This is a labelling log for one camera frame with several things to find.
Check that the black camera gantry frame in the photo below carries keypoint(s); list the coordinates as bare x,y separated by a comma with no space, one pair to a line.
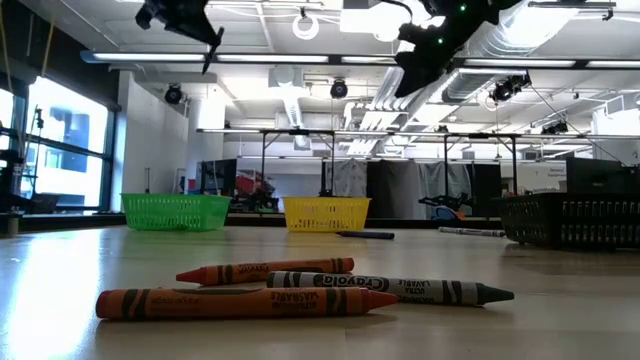
300,132
480,135

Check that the green plastic basket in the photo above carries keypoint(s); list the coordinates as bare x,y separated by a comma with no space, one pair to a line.
175,212

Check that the white ceiling pipes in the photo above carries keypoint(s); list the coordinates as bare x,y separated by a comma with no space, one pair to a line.
385,100

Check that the grey curtain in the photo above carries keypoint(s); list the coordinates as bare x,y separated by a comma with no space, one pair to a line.
432,175

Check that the black ceiling camera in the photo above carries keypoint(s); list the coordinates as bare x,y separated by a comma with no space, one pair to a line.
555,128
339,90
505,90
173,95

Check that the grey crayon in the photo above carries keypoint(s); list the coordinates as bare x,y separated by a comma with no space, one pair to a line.
410,289

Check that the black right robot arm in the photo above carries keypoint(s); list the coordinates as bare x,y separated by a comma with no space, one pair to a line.
490,7

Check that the red storage rack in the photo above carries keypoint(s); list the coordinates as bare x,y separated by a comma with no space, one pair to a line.
250,182

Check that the white crayon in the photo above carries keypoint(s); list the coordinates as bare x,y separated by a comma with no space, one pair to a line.
470,231

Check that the white patterned curtain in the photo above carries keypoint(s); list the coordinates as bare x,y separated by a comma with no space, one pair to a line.
350,177

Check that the small grey cup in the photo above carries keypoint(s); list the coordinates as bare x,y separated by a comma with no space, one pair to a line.
13,225

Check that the black curtain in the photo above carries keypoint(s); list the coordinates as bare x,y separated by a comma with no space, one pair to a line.
395,187

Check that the black equipment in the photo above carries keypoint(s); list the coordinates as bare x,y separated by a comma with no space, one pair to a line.
10,180

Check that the black panel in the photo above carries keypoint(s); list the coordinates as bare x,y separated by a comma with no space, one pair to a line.
495,192

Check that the black crayon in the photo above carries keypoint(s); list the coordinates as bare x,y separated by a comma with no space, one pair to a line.
365,234

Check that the orange crayon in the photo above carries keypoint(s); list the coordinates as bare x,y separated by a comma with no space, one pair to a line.
225,303
260,271

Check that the black aluminium table frame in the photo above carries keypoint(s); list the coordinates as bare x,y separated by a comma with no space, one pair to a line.
75,222

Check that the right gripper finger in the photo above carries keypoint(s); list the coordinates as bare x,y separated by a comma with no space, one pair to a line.
420,75

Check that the silver ventilation duct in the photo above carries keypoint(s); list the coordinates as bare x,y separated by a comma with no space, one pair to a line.
470,85

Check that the overhead light bar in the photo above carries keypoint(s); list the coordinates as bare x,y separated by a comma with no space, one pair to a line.
150,57

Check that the large window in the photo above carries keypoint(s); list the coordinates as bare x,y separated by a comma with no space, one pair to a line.
65,150

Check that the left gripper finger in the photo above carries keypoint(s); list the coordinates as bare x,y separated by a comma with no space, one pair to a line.
215,45

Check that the yellow plastic basket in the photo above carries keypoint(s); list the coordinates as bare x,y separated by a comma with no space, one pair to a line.
325,215

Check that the black plastic basket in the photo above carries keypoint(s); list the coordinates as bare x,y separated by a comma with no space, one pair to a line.
575,220

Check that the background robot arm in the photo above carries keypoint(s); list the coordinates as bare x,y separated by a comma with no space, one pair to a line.
440,200
260,202

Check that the black monitor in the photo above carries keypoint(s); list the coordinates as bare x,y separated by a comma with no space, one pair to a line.
220,175
600,175

